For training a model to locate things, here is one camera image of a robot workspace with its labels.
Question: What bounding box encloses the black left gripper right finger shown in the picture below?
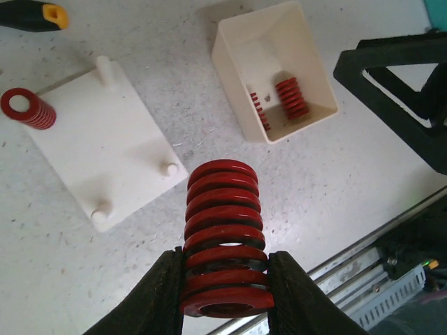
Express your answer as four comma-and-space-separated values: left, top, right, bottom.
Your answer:
268, 251, 367, 335

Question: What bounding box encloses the large red spring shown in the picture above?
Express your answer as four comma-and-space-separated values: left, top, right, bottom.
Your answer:
1, 87, 57, 130
179, 159, 274, 318

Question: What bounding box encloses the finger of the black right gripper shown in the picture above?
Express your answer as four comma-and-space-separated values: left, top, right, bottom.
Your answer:
333, 33, 446, 174

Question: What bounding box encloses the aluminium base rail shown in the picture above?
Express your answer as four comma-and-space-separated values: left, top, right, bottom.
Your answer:
216, 189, 446, 334

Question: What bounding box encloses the small red spring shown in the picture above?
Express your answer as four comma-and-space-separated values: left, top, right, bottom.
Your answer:
249, 92, 271, 132
275, 77, 309, 120

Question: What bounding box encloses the teal plastic case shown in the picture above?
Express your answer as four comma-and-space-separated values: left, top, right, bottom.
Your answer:
424, 0, 447, 31

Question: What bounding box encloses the white spring tray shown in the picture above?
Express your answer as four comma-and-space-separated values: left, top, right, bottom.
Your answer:
212, 1, 338, 144

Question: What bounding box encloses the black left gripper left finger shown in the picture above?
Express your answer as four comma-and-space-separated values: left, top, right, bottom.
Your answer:
85, 246, 184, 335

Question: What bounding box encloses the orange tipped black screwdriver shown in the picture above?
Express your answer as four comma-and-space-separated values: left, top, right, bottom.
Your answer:
1, 1, 69, 32

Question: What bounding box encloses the white peg base plate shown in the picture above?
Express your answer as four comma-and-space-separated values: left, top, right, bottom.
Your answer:
27, 56, 188, 232

